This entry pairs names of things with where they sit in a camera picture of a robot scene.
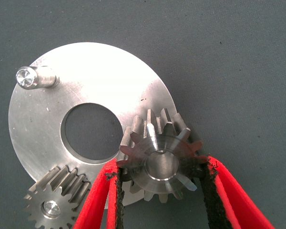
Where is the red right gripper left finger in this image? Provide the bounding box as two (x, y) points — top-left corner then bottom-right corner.
(72, 158), (126, 229)

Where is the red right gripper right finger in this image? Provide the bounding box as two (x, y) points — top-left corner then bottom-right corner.
(197, 155), (276, 229)

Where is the dark grey table cloth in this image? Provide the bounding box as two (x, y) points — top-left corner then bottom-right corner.
(0, 0), (286, 229)

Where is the small steel spur gear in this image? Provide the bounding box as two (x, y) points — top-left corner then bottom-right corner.
(23, 165), (92, 229)
(116, 107), (208, 204)

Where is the round metal carrier plate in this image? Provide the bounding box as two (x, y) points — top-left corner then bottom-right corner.
(8, 42), (182, 210)

